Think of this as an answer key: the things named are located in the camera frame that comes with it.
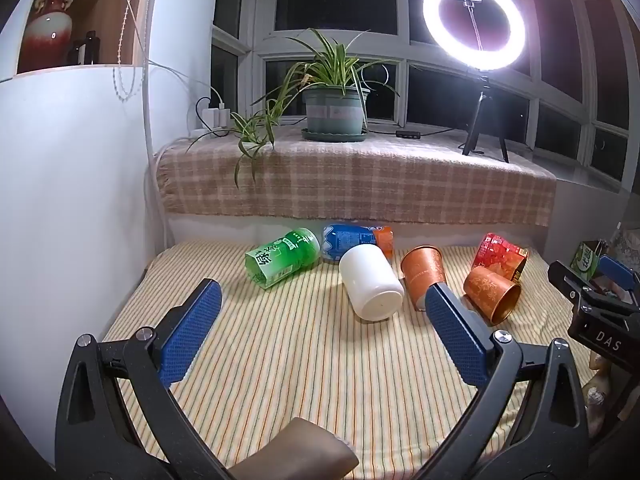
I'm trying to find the patterned bag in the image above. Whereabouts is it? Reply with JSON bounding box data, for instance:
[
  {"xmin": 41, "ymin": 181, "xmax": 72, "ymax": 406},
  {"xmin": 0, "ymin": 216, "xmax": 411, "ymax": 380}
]
[{"xmin": 607, "ymin": 229, "xmax": 640, "ymax": 263}]

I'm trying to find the brown rounded object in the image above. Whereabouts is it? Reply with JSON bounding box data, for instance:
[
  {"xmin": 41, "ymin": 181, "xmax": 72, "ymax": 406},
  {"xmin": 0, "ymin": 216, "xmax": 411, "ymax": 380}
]
[{"xmin": 227, "ymin": 417, "xmax": 360, "ymax": 480}]

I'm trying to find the white window frame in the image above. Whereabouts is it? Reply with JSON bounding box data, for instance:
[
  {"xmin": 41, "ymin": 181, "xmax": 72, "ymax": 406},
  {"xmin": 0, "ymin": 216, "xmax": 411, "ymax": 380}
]
[{"xmin": 210, "ymin": 0, "xmax": 640, "ymax": 193}]

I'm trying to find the orange patterned cup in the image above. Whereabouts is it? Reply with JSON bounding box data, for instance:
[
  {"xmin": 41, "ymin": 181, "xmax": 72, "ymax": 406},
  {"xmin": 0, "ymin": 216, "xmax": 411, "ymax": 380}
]
[
  {"xmin": 400, "ymin": 245, "xmax": 448, "ymax": 312},
  {"xmin": 462, "ymin": 266, "xmax": 522, "ymax": 326}
]

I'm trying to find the dark green pot saucer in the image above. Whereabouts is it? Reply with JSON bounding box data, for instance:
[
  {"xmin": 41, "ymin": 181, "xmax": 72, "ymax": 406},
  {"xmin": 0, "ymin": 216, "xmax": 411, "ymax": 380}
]
[{"xmin": 301, "ymin": 127, "xmax": 370, "ymax": 143}]

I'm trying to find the white shelf cabinet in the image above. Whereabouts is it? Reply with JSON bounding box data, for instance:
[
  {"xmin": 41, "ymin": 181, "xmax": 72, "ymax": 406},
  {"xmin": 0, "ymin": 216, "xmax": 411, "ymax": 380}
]
[{"xmin": 0, "ymin": 0, "xmax": 168, "ymax": 461}]

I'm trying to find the plaid blanket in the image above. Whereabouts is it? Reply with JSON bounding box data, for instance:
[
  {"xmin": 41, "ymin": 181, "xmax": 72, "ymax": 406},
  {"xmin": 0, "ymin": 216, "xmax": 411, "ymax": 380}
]
[{"xmin": 155, "ymin": 127, "xmax": 558, "ymax": 228}]

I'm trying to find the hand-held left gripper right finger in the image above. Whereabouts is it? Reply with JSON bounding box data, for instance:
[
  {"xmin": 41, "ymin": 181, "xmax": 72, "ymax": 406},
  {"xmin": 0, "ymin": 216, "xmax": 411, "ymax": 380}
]
[{"xmin": 404, "ymin": 281, "xmax": 593, "ymax": 480}]

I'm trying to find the black kettle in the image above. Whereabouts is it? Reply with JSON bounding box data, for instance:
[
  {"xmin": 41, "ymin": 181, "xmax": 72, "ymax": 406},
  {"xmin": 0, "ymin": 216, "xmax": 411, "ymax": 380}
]
[{"xmin": 67, "ymin": 31, "xmax": 98, "ymax": 66}]

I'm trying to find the white cup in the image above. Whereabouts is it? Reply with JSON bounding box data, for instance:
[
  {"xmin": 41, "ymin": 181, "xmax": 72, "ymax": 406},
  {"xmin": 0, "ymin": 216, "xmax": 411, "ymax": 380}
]
[{"xmin": 338, "ymin": 245, "xmax": 405, "ymax": 321}]

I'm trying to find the grey-green flowerpot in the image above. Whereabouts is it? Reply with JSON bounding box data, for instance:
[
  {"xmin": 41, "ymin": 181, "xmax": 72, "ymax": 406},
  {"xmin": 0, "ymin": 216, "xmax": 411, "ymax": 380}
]
[{"xmin": 303, "ymin": 85, "xmax": 371, "ymax": 136}]

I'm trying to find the spider plant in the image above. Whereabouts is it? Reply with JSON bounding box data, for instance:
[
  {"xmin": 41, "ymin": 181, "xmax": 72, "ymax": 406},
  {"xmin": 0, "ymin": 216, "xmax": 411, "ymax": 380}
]
[{"xmin": 186, "ymin": 27, "xmax": 401, "ymax": 188}]

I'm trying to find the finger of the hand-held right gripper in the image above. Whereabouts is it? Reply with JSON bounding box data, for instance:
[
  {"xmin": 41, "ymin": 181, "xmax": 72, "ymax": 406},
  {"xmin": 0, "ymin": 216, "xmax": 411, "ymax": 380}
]
[
  {"xmin": 590, "ymin": 254, "xmax": 640, "ymax": 311},
  {"xmin": 547, "ymin": 260, "xmax": 601, "ymax": 311}
]

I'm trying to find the red printed cup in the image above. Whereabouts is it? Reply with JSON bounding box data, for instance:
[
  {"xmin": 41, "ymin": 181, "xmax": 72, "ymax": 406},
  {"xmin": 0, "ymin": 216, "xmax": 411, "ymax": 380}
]
[{"xmin": 472, "ymin": 232, "xmax": 530, "ymax": 282}]

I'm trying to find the person's right hand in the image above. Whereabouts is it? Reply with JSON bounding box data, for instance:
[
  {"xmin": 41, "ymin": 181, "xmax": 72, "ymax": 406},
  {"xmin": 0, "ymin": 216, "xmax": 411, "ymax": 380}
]
[{"xmin": 582, "ymin": 351, "xmax": 640, "ymax": 426}]

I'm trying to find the green printed cup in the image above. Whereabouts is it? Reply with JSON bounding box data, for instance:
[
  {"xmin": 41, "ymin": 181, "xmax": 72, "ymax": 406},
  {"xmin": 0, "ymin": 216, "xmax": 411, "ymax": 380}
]
[{"xmin": 244, "ymin": 227, "xmax": 322, "ymax": 290}]

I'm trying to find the black cable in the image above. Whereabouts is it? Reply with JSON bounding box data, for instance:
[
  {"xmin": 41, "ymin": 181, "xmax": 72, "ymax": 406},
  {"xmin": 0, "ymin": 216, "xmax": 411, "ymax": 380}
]
[{"xmin": 367, "ymin": 66, "xmax": 468, "ymax": 137}]

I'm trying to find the white bead chain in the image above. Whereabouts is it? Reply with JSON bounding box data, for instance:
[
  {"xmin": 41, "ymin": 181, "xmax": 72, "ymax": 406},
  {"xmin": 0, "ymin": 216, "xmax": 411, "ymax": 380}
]
[{"xmin": 112, "ymin": 0, "xmax": 147, "ymax": 102}]

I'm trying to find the blue and orange printed cup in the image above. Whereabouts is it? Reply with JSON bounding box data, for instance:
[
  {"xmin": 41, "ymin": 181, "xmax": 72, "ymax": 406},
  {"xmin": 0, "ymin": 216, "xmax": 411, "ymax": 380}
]
[{"xmin": 320, "ymin": 222, "xmax": 396, "ymax": 264}]

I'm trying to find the white cable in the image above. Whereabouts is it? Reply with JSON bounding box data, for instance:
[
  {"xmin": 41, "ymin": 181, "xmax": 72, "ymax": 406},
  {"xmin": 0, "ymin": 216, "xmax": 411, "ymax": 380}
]
[{"xmin": 107, "ymin": 0, "xmax": 221, "ymax": 256}]

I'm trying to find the yellow striped mat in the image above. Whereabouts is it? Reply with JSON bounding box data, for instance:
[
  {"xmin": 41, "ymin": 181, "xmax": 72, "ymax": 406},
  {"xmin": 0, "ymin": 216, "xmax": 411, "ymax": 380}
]
[{"xmin": 100, "ymin": 240, "xmax": 591, "ymax": 476}]

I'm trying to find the green carton box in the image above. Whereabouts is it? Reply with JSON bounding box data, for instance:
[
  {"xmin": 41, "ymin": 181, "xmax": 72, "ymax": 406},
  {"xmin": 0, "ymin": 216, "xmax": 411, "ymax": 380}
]
[{"xmin": 570, "ymin": 241, "xmax": 609, "ymax": 282}]

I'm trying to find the red and white vase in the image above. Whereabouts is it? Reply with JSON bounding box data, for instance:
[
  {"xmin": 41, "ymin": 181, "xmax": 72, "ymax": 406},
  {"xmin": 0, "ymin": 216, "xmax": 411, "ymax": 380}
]
[{"xmin": 24, "ymin": 0, "xmax": 86, "ymax": 68}]

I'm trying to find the ring light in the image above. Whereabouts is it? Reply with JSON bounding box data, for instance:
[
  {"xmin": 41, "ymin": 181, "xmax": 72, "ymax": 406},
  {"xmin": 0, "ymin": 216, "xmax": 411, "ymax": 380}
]
[{"xmin": 422, "ymin": 0, "xmax": 527, "ymax": 68}]

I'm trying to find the black tripod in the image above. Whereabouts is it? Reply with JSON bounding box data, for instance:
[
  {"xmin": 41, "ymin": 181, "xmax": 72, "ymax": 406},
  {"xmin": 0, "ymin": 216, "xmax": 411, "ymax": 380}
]
[{"xmin": 461, "ymin": 67, "xmax": 511, "ymax": 163}]

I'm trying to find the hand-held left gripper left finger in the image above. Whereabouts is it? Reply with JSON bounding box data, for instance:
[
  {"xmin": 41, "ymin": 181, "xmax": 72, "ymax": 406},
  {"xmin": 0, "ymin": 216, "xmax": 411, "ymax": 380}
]
[{"xmin": 54, "ymin": 277, "xmax": 236, "ymax": 480}]

